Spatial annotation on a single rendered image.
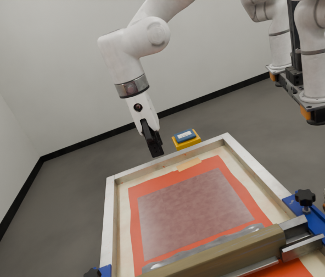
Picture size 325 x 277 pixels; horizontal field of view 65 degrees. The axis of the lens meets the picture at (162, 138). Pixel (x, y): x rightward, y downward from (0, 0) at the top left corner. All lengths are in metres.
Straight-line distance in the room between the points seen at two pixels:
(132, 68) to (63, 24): 3.60
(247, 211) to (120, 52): 0.58
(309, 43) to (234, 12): 3.56
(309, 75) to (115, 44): 0.64
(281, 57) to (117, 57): 0.95
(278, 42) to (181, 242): 0.97
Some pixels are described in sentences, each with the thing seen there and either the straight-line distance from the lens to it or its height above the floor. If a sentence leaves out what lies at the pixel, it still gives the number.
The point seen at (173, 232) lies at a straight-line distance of 0.84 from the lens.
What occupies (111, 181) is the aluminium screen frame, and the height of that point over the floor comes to 0.99.
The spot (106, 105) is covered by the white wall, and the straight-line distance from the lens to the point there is 4.25.
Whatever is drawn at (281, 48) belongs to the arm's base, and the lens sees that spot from 1.35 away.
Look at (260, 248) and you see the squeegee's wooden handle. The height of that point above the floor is 1.04.
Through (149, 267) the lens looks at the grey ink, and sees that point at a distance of 0.79.
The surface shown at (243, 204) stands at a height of 0.96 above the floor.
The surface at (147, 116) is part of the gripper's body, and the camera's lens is 0.58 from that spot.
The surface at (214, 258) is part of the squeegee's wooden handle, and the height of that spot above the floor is 1.06.
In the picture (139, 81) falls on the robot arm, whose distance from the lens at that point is 0.58.
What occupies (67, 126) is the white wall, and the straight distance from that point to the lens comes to 4.43.
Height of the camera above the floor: 1.55
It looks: 25 degrees down
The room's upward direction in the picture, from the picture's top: 20 degrees counter-clockwise
